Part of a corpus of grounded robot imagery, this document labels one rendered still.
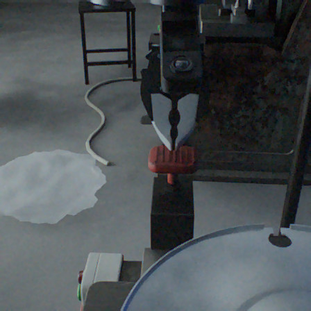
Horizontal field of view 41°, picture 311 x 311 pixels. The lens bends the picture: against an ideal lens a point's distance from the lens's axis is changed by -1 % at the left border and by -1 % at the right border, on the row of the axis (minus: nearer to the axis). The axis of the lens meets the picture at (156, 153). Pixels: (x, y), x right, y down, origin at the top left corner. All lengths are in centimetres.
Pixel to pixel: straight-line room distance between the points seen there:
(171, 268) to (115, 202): 144
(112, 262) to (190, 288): 26
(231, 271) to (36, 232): 137
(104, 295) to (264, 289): 13
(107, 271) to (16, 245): 109
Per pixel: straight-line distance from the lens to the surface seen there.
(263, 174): 200
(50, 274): 152
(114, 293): 36
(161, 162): 57
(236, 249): 40
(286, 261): 40
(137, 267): 61
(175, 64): 46
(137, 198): 183
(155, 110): 55
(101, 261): 61
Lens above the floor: 104
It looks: 29 degrees down
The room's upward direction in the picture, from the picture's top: straight up
